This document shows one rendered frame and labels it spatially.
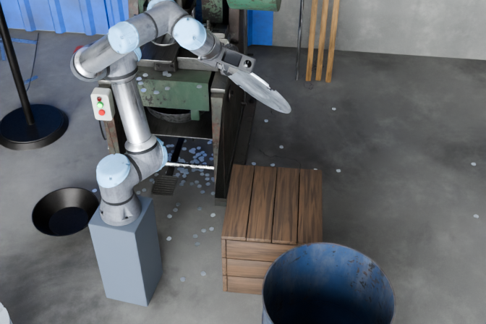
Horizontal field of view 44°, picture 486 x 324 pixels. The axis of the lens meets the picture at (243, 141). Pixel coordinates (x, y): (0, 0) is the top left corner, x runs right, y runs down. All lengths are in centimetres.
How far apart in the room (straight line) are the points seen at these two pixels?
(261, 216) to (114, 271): 60
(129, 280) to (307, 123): 143
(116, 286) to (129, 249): 27
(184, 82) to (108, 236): 71
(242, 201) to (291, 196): 20
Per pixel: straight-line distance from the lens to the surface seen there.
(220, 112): 250
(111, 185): 209
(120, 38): 155
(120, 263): 235
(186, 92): 254
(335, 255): 213
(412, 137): 334
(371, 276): 211
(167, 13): 162
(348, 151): 318
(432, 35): 398
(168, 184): 274
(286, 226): 230
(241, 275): 243
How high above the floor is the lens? 207
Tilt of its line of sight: 40 degrees down
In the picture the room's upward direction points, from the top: straight up
